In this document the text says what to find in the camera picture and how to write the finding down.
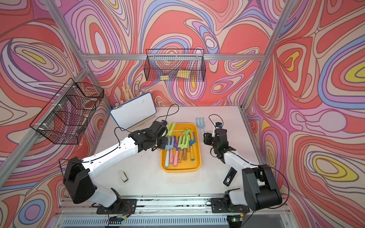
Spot green rake wooden handle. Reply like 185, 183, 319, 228
166, 122, 176, 137

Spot green three-prong rake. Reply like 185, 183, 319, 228
178, 128, 191, 150

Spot yellow plastic storage tray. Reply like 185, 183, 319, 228
161, 123, 202, 173

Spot green hand fork wooden handle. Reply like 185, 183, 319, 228
178, 135, 189, 163

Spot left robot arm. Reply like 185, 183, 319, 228
63, 120, 175, 212

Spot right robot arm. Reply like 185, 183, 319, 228
203, 128, 283, 211

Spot wooden whiteboard stand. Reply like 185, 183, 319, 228
132, 116, 156, 131

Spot black handheld scanner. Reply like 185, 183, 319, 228
223, 167, 237, 187

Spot blue framed whiteboard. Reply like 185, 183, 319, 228
110, 93, 157, 129

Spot wooden utensils behind whiteboard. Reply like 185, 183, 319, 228
115, 85, 143, 108

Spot small grey clip device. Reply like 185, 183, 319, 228
119, 171, 128, 182

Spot yellow sponge in basket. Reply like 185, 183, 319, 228
177, 70, 191, 78

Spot green circuit board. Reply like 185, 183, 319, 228
109, 216, 128, 224

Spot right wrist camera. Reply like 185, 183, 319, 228
213, 122, 223, 136

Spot purple cultivator pink handle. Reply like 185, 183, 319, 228
169, 136, 177, 167

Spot teal cultivator yellow handle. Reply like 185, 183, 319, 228
189, 132, 196, 161

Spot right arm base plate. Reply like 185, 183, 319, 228
209, 198, 251, 215

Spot black wire basket back wall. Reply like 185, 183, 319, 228
144, 48, 206, 82

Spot black wire basket wall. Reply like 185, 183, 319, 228
29, 78, 104, 144
144, 48, 206, 82

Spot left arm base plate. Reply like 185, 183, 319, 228
97, 199, 137, 215

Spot aluminium front rail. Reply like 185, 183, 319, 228
50, 194, 299, 228

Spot black wire basket left wall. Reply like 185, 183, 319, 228
29, 78, 104, 144

